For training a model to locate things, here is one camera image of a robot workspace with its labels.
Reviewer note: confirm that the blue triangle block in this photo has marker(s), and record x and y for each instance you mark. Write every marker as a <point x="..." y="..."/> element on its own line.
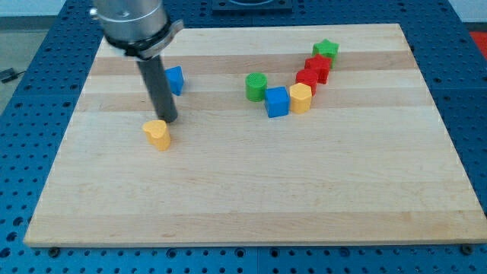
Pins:
<point x="176" y="79"/>

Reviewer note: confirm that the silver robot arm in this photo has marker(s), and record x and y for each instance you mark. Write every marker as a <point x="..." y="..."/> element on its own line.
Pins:
<point x="139" y="28"/>

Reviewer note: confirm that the yellow heart block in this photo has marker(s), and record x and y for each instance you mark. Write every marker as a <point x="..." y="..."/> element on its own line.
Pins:
<point x="158" y="134"/>

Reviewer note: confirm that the blue cube block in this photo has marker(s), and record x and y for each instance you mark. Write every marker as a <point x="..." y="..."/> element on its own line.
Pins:
<point x="277" y="102"/>

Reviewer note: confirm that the green cylinder block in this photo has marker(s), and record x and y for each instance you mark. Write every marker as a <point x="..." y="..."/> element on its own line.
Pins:
<point x="256" y="85"/>

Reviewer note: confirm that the yellow hexagon block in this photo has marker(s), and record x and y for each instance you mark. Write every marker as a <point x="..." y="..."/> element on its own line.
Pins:
<point x="301" y="97"/>

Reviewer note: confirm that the wooden board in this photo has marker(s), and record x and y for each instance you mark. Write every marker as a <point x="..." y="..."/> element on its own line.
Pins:
<point x="370" y="163"/>

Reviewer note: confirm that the red cylinder block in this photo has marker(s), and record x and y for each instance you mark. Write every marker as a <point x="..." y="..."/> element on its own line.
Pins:
<point x="308" y="77"/>

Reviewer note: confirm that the red star block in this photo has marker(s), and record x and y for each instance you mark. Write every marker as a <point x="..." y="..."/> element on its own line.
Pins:
<point x="321" y="65"/>

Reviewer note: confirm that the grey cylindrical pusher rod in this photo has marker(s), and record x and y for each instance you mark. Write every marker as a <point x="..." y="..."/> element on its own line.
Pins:
<point x="158" y="87"/>

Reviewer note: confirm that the green star block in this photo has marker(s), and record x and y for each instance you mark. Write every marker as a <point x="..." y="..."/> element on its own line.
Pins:
<point x="327" y="49"/>

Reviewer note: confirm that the black cable plug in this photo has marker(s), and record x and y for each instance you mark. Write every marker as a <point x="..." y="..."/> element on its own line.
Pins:
<point x="10" y="74"/>

